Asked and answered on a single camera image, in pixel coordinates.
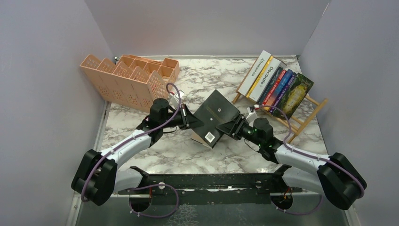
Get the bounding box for Little Women book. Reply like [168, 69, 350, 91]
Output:
[257, 67, 283, 105]

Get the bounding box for peach plastic file organizer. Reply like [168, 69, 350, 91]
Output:
[80, 54, 180, 113]

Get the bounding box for purple comic paperback book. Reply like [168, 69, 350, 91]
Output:
[272, 70, 297, 106]

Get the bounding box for white Afternoon Tea book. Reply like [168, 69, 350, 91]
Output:
[237, 50, 271, 96]

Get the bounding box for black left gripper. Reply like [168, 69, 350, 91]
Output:
[161, 104, 205, 130]

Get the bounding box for wooden book rack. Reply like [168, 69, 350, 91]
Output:
[232, 56, 328, 145]

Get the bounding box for blue Jane Eyre book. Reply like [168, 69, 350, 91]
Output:
[266, 69, 293, 105]

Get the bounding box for yellow Little Prince book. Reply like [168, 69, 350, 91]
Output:
[246, 55, 274, 98]

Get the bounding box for red comic paperback book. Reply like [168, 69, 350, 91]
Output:
[262, 69, 286, 105]

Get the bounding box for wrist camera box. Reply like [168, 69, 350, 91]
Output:
[168, 92, 179, 109]
[246, 105, 258, 123]

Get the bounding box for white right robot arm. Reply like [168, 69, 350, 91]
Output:
[216, 115, 367, 210]

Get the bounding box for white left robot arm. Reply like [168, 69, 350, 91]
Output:
[71, 98, 204, 206]

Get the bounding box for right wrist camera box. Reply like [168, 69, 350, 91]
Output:
[246, 105, 258, 123]

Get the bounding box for black hardcover book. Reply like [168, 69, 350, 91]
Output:
[191, 90, 240, 148]

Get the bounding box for dark green thin book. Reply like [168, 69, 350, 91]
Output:
[271, 73, 314, 119]

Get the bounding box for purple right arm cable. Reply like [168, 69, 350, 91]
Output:
[254, 104, 366, 217]

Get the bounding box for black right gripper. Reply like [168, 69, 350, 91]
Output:
[216, 113, 263, 147]

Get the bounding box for brown Decorate Furniture book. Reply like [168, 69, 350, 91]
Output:
[250, 57, 286, 102]

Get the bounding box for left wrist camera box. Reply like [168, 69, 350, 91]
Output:
[168, 92, 179, 109]

